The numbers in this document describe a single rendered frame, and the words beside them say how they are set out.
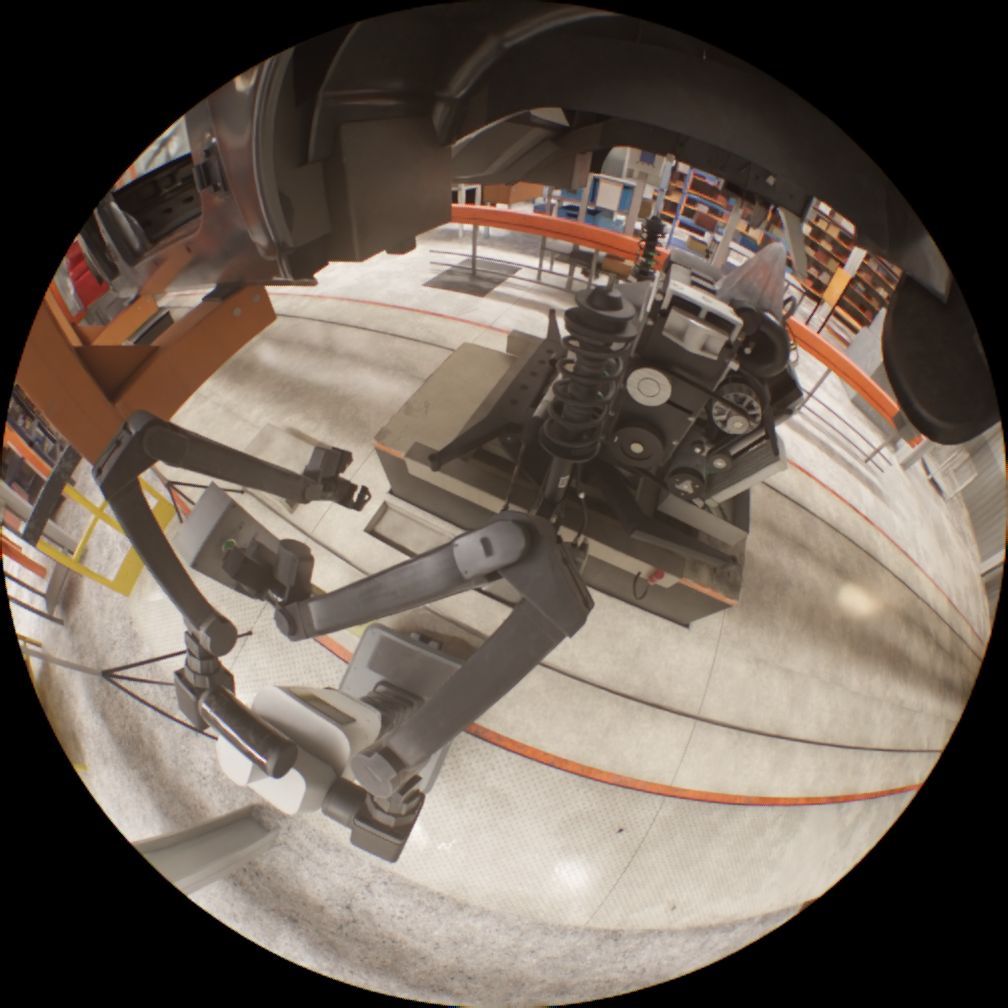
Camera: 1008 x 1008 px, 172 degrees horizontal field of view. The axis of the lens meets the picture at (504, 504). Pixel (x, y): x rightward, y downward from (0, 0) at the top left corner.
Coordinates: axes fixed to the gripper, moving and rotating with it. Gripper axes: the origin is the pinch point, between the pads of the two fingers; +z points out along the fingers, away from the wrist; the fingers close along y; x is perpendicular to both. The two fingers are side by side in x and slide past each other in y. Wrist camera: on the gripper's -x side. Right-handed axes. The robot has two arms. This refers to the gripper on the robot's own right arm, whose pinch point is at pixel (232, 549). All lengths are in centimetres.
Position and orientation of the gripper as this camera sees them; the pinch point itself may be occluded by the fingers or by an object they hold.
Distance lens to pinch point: 73.8
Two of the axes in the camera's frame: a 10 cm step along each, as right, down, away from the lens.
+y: -4.3, 7.8, -4.6
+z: -9.0, -4.0, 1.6
